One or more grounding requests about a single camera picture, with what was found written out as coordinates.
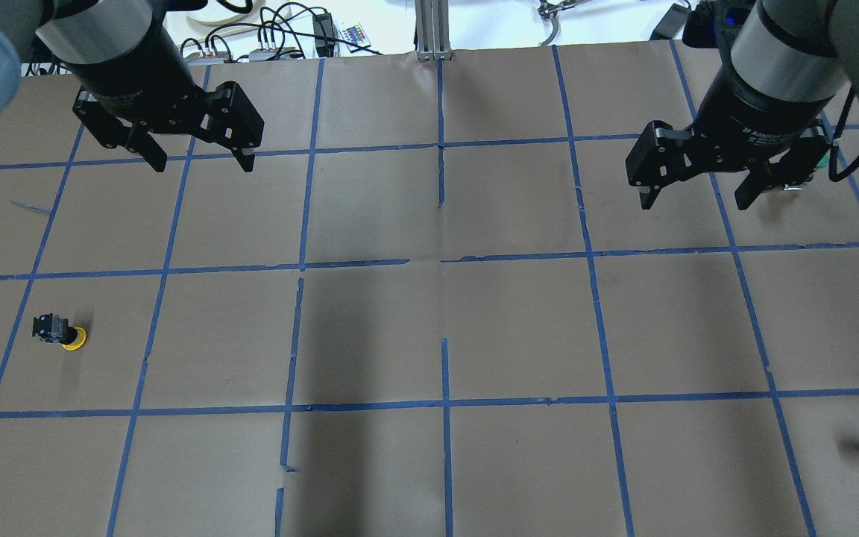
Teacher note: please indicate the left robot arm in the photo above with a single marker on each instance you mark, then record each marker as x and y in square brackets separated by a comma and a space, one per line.
[77, 30]

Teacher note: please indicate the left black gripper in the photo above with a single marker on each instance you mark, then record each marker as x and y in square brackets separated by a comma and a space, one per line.
[133, 78]

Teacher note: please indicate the black power adapter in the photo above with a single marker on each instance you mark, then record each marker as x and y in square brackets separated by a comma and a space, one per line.
[324, 31]

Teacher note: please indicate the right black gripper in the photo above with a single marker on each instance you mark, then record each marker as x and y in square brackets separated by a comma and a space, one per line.
[751, 106]

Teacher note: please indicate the small remote control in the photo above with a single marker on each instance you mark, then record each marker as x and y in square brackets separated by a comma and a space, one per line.
[355, 35]

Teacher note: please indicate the beige round plate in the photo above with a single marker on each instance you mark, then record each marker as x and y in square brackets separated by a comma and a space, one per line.
[217, 13]

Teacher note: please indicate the aluminium frame post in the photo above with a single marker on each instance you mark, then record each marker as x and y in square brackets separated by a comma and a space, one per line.
[432, 31]

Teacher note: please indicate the yellow push button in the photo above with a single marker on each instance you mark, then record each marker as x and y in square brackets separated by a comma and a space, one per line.
[54, 329]

